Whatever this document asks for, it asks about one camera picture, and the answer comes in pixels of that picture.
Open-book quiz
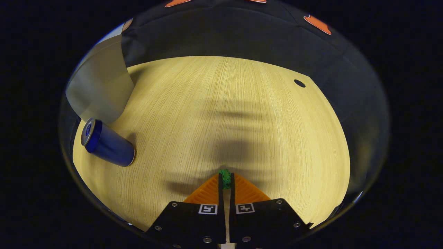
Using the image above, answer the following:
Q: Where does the black backdrop cloth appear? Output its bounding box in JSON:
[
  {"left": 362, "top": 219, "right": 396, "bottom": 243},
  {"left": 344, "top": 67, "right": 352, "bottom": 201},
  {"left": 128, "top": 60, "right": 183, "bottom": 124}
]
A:
[{"left": 119, "top": 0, "right": 391, "bottom": 208}]

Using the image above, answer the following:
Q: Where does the green paper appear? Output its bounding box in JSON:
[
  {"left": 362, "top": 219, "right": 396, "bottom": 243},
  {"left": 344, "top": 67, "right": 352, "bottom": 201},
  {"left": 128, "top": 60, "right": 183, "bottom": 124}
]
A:
[{"left": 219, "top": 169, "right": 232, "bottom": 190}]

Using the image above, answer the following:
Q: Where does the blue pop can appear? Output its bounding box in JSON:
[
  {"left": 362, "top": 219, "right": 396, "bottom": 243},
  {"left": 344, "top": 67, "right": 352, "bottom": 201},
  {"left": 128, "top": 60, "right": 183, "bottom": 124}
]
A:
[{"left": 81, "top": 118, "right": 136, "bottom": 167}]

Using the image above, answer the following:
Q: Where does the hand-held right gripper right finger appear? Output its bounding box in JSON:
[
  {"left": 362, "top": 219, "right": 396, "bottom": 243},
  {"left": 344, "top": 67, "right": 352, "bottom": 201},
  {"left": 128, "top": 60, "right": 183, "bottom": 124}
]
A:
[{"left": 230, "top": 173, "right": 314, "bottom": 249}]

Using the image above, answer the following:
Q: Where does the white desktop garbage bin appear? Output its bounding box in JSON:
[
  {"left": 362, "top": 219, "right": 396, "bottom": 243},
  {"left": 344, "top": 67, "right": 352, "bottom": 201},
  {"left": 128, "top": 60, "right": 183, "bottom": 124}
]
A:
[{"left": 66, "top": 24, "right": 135, "bottom": 124}]

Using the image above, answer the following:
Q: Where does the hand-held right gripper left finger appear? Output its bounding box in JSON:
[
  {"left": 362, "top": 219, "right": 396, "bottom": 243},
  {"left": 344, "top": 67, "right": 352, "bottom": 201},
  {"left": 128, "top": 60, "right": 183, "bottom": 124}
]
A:
[{"left": 144, "top": 173, "right": 227, "bottom": 249}]

